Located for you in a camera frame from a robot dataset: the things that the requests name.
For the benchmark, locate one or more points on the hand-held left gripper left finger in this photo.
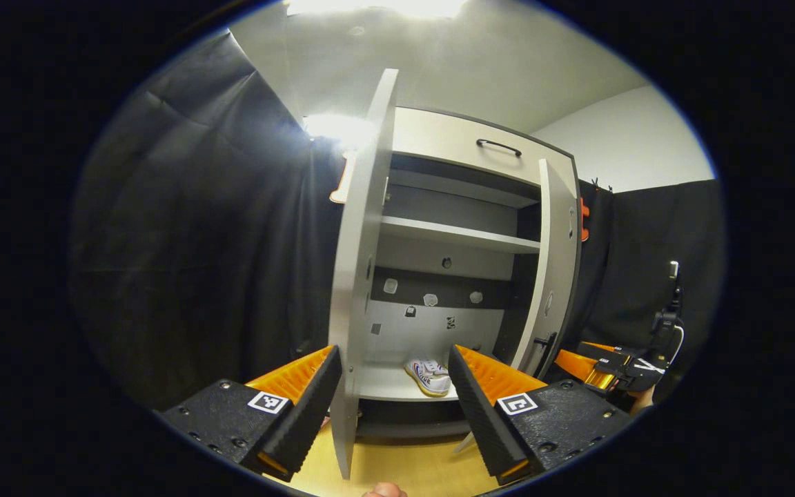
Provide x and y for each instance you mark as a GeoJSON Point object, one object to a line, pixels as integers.
{"type": "Point", "coordinates": [308, 417]}

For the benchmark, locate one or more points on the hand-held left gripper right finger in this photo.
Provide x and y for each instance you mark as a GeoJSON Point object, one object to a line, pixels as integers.
{"type": "Point", "coordinates": [480, 421]}

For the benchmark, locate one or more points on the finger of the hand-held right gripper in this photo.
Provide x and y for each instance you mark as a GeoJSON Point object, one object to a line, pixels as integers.
{"type": "Point", "coordinates": [615, 355]}
{"type": "Point", "coordinates": [580, 369]}

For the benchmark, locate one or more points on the white shoe cabinet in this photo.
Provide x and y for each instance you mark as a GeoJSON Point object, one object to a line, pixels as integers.
{"type": "Point", "coordinates": [453, 276]}

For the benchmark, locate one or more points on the white cabinet shelf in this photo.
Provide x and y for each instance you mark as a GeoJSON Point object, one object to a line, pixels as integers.
{"type": "Point", "coordinates": [453, 233]}
{"type": "Point", "coordinates": [384, 383]}
{"type": "Point", "coordinates": [453, 186]}

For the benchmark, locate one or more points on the white cabinet drawer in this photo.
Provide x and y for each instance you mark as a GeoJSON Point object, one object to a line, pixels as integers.
{"type": "Point", "coordinates": [439, 138]}

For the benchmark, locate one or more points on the ceiling light panel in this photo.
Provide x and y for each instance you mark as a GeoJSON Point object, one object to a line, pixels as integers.
{"type": "Point", "coordinates": [377, 7]}

